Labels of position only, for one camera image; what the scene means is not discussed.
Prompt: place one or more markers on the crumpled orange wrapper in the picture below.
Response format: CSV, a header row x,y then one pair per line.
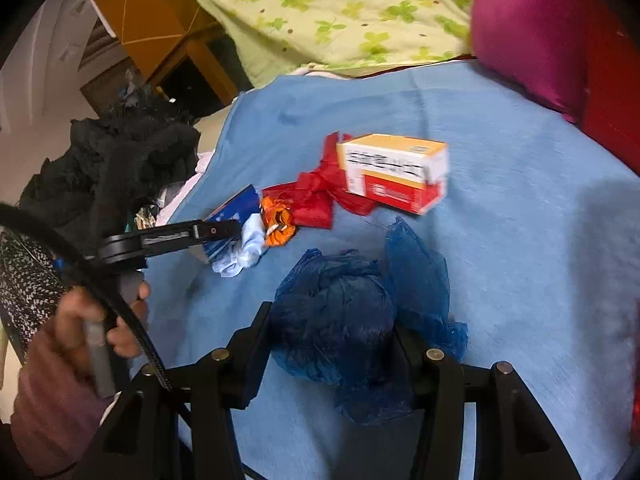
x,y
277,220

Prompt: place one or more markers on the white door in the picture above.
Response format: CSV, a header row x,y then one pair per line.
x,y
40,70

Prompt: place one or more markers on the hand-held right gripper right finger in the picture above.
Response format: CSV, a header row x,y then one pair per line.
x,y
435,375

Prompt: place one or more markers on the person's left forearm pink sleeve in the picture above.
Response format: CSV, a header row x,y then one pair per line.
x,y
50,410

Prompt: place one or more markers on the crumpled white tissue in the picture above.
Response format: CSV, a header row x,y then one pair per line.
x,y
245,255

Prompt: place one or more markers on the orange and white carton box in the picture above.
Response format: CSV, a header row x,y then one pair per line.
x,y
395,170

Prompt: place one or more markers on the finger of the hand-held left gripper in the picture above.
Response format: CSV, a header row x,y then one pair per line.
x,y
170,237

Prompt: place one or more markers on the green clover print quilt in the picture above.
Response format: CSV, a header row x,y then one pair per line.
x,y
325,15

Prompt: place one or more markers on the red cloth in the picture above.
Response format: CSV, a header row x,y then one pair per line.
x,y
615,110

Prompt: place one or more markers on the small blue box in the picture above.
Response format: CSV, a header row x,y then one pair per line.
x,y
237,207

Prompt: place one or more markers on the person's left hand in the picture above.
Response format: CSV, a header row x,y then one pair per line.
x,y
72,320

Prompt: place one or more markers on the orange wooden cabinet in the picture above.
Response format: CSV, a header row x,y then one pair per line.
x,y
145,20

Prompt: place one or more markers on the black white dotted cloth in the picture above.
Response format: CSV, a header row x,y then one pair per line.
x,y
30,285

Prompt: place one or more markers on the blue plastic bag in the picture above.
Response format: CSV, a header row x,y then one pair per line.
x,y
330,320

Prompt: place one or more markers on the pile of black clothes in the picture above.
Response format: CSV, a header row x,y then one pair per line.
x,y
125,160

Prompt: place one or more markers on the light blue blanket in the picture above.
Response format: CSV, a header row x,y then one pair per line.
x,y
525,260

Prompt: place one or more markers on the red orange ribbon bow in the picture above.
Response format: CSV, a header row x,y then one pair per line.
x,y
312,200

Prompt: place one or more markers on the teal patterned cloth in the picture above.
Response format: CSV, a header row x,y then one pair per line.
x,y
145,215

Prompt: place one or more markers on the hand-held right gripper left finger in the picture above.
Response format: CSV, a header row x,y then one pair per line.
x,y
250,345

